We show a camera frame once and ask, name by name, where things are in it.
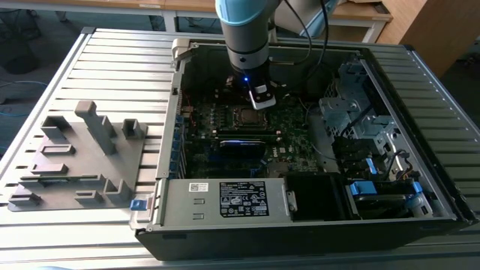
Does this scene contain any silver metal drive cage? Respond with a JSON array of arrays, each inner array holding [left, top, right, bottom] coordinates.
[[318, 60, 406, 158]]

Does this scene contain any wooden desk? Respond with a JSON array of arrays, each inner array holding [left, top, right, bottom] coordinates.
[[0, 0, 168, 33], [164, 0, 395, 43]]

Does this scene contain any green motherboard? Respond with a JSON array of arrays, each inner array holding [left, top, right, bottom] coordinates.
[[179, 87, 340, 179]]

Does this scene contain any finned chipset heat sink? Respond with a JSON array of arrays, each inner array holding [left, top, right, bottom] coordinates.
[[268, 161, 291, 176]]

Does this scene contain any grey case release handle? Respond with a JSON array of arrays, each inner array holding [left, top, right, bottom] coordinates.
[[171, 38, 194, 69]]

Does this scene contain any wooden cabinet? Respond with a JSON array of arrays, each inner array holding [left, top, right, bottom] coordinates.
[[376, 0, 480, 77]]

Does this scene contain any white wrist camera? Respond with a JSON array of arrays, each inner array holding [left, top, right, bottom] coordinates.
[[248, 84, 278, 110]]

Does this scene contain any hard disk in blue carrier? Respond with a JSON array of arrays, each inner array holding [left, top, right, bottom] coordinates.
[[347, 179, 427, 221]]

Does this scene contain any grey parts rack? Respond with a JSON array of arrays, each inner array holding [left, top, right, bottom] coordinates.
[[6, 100, 150, 212]]

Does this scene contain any blue disk carrier handle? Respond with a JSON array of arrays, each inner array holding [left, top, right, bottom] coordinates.
[[363, 157, 379, 176]]

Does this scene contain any graphics card with black cooler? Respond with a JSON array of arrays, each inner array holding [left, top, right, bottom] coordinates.
[[219, 139, 268, 165]]

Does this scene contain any orange yellow wire bundle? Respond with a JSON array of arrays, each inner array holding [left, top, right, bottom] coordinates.
[[396, 165, 419, 184]]

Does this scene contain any black disk bay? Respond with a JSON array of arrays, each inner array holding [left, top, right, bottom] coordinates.
[[332, 137, 387, 177]]

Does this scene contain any black PC case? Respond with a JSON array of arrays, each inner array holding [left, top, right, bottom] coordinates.
[[130, 38, 480, 261]]

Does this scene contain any silver power supply unit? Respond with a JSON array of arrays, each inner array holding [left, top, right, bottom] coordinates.
[[148, 178, 295, 226]]

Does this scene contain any CPU with silver top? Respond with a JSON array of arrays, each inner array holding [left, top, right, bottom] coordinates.
[[239, 110, 264, 125]]

